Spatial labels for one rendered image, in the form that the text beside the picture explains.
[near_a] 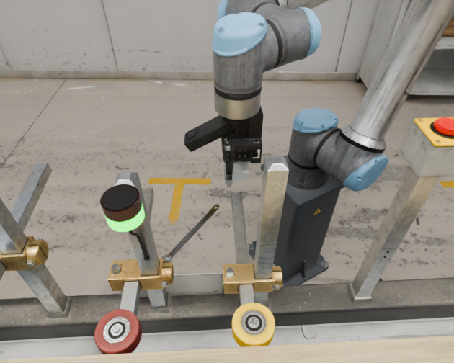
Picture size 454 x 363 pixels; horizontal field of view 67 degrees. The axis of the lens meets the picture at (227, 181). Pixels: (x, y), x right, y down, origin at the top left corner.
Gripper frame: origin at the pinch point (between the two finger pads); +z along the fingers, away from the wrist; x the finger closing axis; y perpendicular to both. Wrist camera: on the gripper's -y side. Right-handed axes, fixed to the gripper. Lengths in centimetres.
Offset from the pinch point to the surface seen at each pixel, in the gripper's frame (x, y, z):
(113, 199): -21.6, -19.0, -18.4
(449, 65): 218, 216, 80
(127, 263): -15.0, -23.3, 9.2
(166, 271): -17.4, -14.4, 9.4
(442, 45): 179, 173, 45
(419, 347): -38.2, 31.4, 6.2
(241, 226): -2.6, 3.6, 13.8
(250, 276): -17.9, 4.1, 12.9
